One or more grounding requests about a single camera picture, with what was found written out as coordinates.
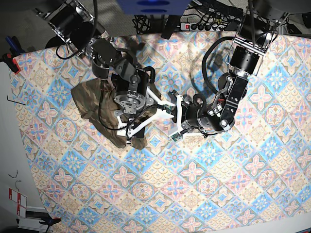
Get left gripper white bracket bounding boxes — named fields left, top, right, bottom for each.
left=169, top=90, right=209, bottom=142

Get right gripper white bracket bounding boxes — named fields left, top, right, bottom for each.
left=114, top=87, right=175, bottom=144

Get camouflage T-shirt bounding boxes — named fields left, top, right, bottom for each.
left=70, top=79, right=161, bottom=149

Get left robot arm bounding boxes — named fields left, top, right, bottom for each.
left=170, top=0, right=282, bottom=142

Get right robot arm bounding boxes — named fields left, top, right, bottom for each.
left=35, top=0, right=171, bottom=150

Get blue box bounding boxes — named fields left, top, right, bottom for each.
left=117, top=0, right=191, bottom=15

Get patterned tablecloth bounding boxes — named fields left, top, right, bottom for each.
left=10, top=35, right=311, bottom=233

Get black red clamp lower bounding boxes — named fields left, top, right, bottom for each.
left=39, top=217, right=61, bottom=227

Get black red clamp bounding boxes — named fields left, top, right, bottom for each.
left=0, top=53, right=20, bottom=74
left=39, top=217, right=61, bottom=227

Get black hex key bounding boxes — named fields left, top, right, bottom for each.
left=7, top=95, right=26, bottom=106

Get red white label card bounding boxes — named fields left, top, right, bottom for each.
left=9, top=188, right=27, bottom=218

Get black red clamp upper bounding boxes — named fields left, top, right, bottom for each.
left=0, top=53, right=20, bottom=74

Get white power strip red switch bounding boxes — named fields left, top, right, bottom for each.
left=179, top=22, right=229, bottom=32

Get black bar under camera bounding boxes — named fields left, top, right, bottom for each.
left=161, top=15, right=181, bottom=40

